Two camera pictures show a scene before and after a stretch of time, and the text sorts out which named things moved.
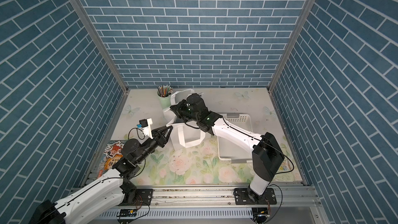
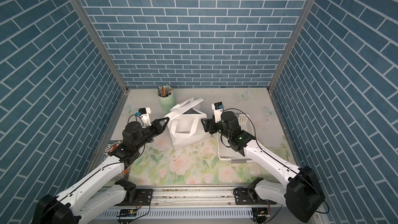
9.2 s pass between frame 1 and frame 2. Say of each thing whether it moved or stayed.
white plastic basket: stayed
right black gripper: moved
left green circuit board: stayed
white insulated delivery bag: stayed
